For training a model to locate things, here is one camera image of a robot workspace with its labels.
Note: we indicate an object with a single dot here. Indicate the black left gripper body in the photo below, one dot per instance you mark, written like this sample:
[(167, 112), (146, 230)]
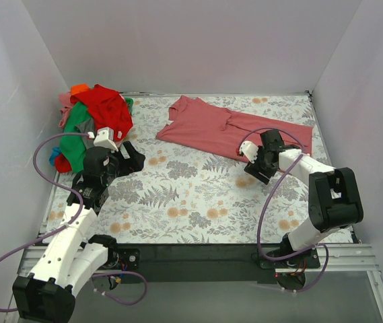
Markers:
[(124, 161)]

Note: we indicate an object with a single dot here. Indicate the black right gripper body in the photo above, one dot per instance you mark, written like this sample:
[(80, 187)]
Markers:
[(258, 171)]

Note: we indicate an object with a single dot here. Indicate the pink t shirt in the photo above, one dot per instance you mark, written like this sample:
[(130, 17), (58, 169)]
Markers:
[(199, 125)]

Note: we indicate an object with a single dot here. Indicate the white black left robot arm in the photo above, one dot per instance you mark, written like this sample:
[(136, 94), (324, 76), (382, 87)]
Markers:
[(48, 292)]

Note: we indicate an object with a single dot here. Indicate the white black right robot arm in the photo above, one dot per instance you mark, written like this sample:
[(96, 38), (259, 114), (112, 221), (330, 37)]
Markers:
[(334, 201)]

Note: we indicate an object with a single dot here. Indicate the green t shirt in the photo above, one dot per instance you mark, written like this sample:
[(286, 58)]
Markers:
[(107, 110)]

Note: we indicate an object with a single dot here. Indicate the grey t shirt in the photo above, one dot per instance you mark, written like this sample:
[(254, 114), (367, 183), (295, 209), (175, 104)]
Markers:
[(86, 126)]

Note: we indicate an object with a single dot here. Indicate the blue cloth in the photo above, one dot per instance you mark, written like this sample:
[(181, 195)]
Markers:
[(56, 151)]

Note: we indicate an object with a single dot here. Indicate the red t shirt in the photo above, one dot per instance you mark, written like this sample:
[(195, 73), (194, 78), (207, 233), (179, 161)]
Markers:
[(61, 164)]

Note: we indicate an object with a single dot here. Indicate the light pink cloth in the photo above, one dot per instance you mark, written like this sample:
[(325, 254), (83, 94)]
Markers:
[(67, 105)]

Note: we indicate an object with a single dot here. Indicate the orange cloth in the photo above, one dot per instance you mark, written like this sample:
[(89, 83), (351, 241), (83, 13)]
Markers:
[(79, 88)]

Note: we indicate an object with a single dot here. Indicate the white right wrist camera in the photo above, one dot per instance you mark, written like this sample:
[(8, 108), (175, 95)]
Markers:
[(248, 150)]

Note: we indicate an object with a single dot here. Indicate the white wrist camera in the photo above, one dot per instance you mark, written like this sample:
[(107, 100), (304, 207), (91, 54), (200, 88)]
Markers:
[(103, 138), (248, 150)]

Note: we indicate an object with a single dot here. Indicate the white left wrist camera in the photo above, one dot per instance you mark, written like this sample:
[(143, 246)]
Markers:
[(103, 138)]

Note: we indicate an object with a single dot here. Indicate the aluminium front frame rail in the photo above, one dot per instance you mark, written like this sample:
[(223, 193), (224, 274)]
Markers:
[(343, 258)]

